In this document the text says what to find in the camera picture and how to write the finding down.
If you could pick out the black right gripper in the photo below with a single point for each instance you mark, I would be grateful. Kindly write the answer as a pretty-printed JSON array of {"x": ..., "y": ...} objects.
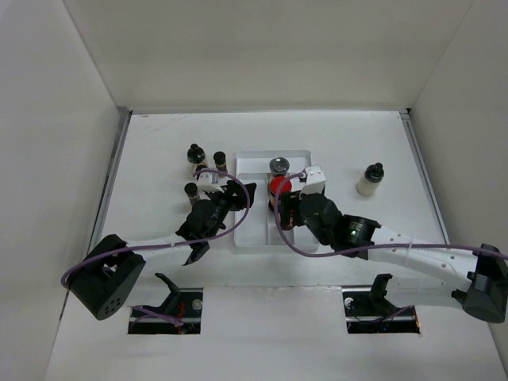
[{"x": 291, "y": 200}]

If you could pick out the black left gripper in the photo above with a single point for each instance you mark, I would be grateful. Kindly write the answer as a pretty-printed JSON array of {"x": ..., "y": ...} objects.
[{"x": 238, "y": 202}]

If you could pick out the red-lid sauce jar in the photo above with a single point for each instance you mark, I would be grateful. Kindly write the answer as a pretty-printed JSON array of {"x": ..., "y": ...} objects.
[
  {"x": 278, "y": 184},
  {"x": 287, "y": 220}
]

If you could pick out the white salt knob-top bottle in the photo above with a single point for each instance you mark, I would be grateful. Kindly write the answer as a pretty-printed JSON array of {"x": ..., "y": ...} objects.
[{"x": 370, "y": 180}]

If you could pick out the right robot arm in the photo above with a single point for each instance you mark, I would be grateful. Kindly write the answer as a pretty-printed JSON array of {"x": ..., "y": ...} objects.
[{"x": 464, "y": 277}]

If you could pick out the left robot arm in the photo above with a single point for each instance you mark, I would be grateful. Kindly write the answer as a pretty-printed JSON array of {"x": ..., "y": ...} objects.
[{"x": 103, "y": 281}]

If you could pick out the front black-cap spice bottle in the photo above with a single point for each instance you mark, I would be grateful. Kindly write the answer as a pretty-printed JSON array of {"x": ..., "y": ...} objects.
[{"x": 192, "y": 192}]

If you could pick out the small black-cap spice bottle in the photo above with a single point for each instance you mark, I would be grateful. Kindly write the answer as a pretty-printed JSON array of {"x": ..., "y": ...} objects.
[{"x": 220, "y": 161}]

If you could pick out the white divided organizer tray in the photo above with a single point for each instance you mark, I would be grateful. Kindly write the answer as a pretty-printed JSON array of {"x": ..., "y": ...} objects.
[{"x": 258, "y": 232}]

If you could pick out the knob-top spice grinder bottle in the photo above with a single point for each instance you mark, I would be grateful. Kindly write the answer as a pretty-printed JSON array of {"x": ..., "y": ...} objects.
[{"x": 196, "y": 155}]

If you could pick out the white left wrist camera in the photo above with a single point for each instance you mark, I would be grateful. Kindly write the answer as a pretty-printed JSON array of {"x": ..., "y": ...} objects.
[{"x": 206, "y": 177}]

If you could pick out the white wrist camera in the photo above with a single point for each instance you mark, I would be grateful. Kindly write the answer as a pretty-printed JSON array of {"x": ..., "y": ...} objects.
[
  {"x": 206, "y": 177},
  {"x": 313, "y": 180}
]

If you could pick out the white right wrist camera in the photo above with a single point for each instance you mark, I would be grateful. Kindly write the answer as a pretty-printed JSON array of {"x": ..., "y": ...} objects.
[{"x": 313, "y": 180}]

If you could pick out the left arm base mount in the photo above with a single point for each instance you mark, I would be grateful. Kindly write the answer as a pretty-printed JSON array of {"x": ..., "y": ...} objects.
[{"x": 180, "y": 313}]

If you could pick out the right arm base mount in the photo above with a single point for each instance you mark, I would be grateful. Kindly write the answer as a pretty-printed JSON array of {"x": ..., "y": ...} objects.
[{"x": 367, "y": 311}]

